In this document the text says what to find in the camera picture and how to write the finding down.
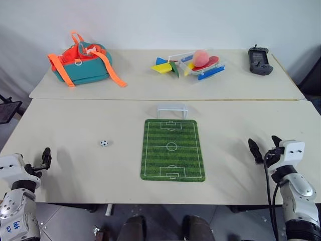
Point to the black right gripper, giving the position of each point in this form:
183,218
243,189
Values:
274,156

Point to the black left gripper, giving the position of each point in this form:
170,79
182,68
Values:
32,169

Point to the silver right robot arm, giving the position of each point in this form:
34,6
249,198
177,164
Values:
299,200

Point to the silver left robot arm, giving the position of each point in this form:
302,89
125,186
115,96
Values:
17,213

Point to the small soccer ball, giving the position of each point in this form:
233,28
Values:
104,143

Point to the green soccer field mat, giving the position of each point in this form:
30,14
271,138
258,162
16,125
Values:
172,150

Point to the white table leg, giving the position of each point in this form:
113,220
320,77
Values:
108,210

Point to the black handheld remote controller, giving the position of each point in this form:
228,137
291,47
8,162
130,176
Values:
259,61

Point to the clear plastic tray blue edges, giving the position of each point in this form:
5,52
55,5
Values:
203,72

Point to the teal and orange bag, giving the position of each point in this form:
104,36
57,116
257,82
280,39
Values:
84,66

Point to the white miniature goal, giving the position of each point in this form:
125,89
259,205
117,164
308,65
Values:
172,110

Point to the dark rounded shape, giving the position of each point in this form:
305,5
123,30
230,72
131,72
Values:
196,228
135,228

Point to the pink peach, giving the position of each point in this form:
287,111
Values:
200,58

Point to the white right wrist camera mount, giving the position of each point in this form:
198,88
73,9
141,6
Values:
293,151

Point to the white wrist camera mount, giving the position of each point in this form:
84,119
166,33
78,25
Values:
13,167
293,151

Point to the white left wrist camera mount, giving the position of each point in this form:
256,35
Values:
13,167

